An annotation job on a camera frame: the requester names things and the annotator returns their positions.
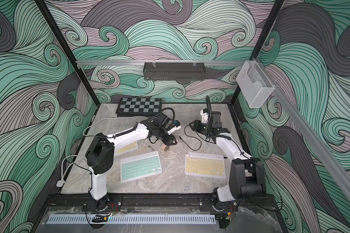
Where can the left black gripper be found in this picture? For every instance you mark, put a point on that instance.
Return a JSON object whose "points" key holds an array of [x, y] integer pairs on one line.
{"points": [[168, 142]]}

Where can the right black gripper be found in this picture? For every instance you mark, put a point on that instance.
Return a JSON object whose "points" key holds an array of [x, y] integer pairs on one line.
{"points": [[199, 126]]}

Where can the pink charger adapter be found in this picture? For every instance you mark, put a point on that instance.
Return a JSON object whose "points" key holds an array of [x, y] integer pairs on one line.
{"points": [[164, 147]]}

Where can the green wireless keyboard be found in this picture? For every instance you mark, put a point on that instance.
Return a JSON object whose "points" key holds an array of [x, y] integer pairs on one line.
{"points": [[140, 166]]}

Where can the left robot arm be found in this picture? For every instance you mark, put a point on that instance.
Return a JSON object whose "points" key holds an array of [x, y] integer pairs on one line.
{"points": [[101, 152]]}

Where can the yellow keyboard left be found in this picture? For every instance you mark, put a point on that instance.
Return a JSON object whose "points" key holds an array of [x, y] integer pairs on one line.
{"points": [[128, 148]]}

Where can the yellow keyboard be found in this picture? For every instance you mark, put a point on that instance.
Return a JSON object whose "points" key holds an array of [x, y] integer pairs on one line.
{"points": [[205, 165], [128, 148]]}

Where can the yellow keyboard right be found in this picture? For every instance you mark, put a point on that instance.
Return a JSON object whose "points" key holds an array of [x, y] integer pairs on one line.
{"points": [[205, 165]]}

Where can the black chessboard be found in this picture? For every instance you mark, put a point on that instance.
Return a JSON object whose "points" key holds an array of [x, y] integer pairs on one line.
{"points": [[139, 107]]}

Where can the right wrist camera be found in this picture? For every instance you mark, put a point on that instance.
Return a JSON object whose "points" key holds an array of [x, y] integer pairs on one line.
{"points": [[204, 116]]}

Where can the black wall tray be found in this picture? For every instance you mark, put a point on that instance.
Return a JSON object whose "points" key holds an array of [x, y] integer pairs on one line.
{"points": [[170, 71]]}

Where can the clear plastic wall bin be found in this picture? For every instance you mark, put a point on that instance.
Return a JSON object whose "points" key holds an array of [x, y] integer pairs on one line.
{"points": [[254, 83]]}

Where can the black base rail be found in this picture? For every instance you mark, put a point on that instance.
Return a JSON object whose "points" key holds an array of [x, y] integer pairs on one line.
{"points": [[122, 202]]}

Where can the white slotted cable duct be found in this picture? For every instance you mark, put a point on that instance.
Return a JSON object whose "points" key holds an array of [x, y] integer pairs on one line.
{"points": [[133, 219]]}

